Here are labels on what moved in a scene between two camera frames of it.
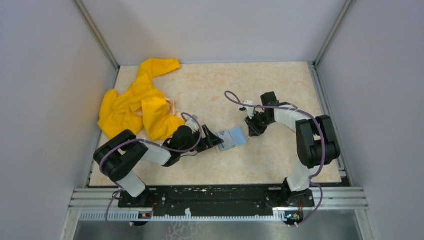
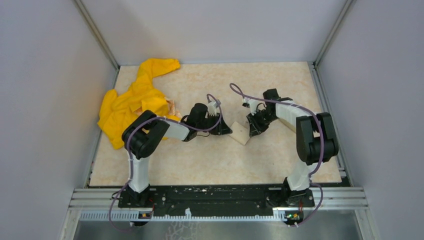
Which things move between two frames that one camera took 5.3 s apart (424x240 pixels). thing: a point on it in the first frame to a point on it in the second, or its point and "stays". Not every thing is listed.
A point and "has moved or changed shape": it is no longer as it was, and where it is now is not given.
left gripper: (212, 140) to (222, 129)
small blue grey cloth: (233, 137) has moved or changed shape
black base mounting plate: (200, 198) stays
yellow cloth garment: (144, 106) stays
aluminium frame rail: (330, 198) stays
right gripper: (254, 130) stays
